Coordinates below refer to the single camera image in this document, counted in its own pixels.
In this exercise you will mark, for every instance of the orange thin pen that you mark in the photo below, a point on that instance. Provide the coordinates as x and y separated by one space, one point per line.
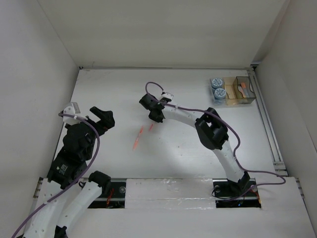
137 138

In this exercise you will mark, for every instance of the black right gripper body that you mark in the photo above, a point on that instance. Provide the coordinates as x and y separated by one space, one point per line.
159 119

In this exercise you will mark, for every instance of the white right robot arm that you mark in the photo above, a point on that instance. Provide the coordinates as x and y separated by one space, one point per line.
211 129

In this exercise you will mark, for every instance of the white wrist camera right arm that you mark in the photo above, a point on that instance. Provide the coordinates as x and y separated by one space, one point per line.
167 95

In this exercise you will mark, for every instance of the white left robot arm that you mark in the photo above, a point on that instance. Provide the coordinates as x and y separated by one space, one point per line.
53 219

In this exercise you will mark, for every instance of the white foam front board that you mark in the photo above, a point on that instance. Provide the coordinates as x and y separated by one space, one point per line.
169 194

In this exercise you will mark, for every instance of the amber plastic container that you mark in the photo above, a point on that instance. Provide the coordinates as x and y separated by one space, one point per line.
233 95

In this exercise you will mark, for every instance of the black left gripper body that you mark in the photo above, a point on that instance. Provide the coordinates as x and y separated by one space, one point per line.
89 154

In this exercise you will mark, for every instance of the clear plastic container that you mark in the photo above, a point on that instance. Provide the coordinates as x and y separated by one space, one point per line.
212 91

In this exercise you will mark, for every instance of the grey marker orange cap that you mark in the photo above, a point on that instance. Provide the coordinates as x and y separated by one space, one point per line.
243 85

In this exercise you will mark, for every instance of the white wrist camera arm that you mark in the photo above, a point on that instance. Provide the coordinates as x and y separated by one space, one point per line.
167 95
72 109

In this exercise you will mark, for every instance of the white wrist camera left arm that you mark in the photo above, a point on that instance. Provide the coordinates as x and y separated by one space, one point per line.
72 109

